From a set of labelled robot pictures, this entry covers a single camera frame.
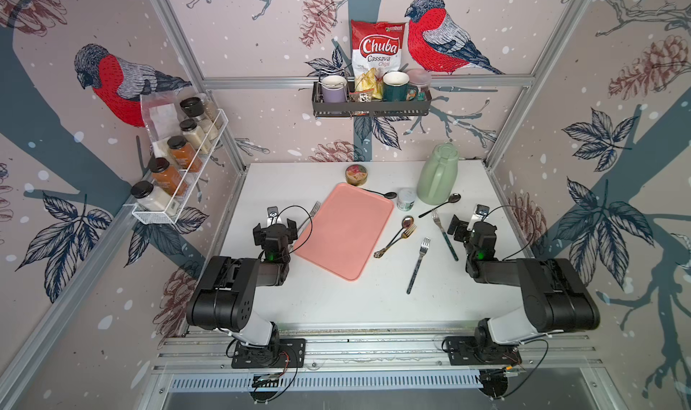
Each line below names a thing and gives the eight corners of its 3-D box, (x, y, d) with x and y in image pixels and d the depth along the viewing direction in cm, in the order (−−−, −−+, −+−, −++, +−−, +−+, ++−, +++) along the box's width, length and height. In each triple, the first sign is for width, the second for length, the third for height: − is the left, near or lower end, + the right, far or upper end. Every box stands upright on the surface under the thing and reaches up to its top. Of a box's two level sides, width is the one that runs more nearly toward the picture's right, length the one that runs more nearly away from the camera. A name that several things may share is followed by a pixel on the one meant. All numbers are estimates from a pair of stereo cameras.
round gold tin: (345, 185, 116) (345, 180, 113) (346, 169, 122) (346, 164, 119) (367, 185, 116) (367, 179, 113) (366, 169, 122) (367, 164, 119)
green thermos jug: (421, 212, 106) (435, 171, 87) (415, 185, 115) (427, 142, 97) (449, 212, 106) (470, 170, 87) (442, 185, 115) (459, 142, 96)
